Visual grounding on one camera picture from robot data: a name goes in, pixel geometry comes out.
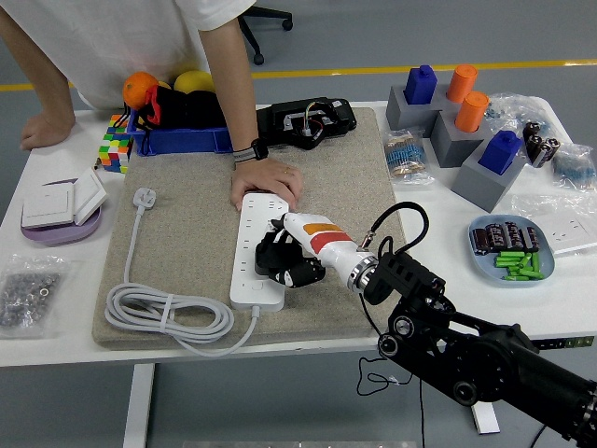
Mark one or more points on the person's right hand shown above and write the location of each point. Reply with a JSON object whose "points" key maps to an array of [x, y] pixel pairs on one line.
{"points": [[46, 130]]}

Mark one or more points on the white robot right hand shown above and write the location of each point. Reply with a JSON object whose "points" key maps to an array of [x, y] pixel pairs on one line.
{"points": [[326, 238]]}

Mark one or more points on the person's left hand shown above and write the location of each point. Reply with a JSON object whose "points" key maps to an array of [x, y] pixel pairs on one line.
{"points": [[261, 176]]}

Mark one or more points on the white power strip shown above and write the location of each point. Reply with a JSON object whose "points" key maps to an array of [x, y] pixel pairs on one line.
{"points": [[247, 219]]}

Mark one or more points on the black plug adapter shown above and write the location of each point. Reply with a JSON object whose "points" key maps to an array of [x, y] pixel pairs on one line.
{"points": [[269, 257]]}

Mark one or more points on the person's right forearm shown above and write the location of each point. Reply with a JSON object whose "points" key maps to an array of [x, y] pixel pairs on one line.
{"points": [[42, 74]]}

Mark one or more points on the person's left forearm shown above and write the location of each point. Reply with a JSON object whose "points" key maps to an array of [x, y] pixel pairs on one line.
{"points": [[231, 84]]}

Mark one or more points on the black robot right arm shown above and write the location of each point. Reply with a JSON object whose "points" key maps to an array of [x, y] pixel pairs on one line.
{"points": [[406, 275]]}

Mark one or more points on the black wristwatch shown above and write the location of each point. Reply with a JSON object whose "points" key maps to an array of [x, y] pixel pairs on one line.
{"points": [[259, 149]]}

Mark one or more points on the striped wristband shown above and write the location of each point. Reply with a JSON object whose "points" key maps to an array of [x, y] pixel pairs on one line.
{"points": [[243, 156]]}

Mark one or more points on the small metal connector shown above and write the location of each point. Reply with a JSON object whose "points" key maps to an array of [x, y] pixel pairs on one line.
{"points": [[97, 163]]}

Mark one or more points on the colourful puzzle cube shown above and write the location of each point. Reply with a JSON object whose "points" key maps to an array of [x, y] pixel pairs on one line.
{"points": [[114, 154]]}

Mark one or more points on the blue plastic bin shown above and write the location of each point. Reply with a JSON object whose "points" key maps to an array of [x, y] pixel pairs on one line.
{"points": [[186, 140]]}

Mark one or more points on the grey-brown mat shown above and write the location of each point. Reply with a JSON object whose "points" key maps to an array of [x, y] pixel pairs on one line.
{"points": [[196, 233]]}

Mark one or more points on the black opened electronic device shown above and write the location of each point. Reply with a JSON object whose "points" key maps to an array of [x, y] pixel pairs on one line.
{"points": [[336, 116]]}

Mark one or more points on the orange fruit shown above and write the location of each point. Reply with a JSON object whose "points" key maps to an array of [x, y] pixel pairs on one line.
{"points": [[137, 88]]}

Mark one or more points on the black and red pouch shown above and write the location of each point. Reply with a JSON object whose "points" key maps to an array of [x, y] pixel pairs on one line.
{"points": [[186, 109]]}

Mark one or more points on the purple oval stand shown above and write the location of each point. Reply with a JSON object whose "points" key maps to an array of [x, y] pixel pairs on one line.
{"points": [[56, 235]]}

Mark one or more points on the yellow lemon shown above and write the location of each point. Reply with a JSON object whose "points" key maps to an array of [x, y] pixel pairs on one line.
{"points": [[196, 83]]}

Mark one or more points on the person's torso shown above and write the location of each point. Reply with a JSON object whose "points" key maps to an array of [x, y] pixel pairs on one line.
{"points": [[121, 42]]}

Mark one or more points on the grey holder block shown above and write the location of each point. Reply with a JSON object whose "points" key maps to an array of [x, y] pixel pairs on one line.
{"points": [[452, 147], [480, 186], [401, 114]]}

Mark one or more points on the black office chair base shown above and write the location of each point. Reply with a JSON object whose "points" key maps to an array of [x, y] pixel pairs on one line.
{"points": [[275, 18]]}

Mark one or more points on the light blue dish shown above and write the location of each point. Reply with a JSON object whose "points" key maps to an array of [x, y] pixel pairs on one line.
{"points": [[485, 270]]}

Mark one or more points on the clear bag of metal nuts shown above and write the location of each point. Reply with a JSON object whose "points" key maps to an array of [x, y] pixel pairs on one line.
{"points": [[28, 294]]}

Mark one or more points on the blue bottle-shaped block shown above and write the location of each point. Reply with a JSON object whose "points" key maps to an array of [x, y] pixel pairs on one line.
{"points": [[420, 86], [501, 151]]}

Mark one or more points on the green cylinder piece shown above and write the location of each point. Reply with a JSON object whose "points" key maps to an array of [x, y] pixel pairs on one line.
{"points": [[536, 262], [531, 274], [512, 255], [515, 278], [525, 261], [508, 262], [514, 270]]}

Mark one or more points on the orange cylinder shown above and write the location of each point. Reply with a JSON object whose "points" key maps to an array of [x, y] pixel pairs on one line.
{"points": [[462, 81], [471, 112]]}

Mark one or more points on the large clear plastic bag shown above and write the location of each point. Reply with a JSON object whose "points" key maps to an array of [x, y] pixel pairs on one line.
{"points": [[531, 205]]}

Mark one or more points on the clear bag of black capacitors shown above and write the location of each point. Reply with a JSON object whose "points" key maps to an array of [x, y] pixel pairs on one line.
{"points": [[536, 144]]}

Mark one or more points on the white table leg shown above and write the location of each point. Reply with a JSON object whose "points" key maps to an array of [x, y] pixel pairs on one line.
{"points": [[486, 422], [139, 406]]}

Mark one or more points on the black table control panel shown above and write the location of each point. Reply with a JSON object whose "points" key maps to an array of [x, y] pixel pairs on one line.
{"points": [[571, 342]]}

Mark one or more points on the white wall switch panel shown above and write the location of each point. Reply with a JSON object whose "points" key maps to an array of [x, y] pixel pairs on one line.
{"points": [[88, 196], [46, 205]]}

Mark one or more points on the white wall socket panel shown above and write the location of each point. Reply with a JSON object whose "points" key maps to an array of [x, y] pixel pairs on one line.
{"points": [[571, 233]]}

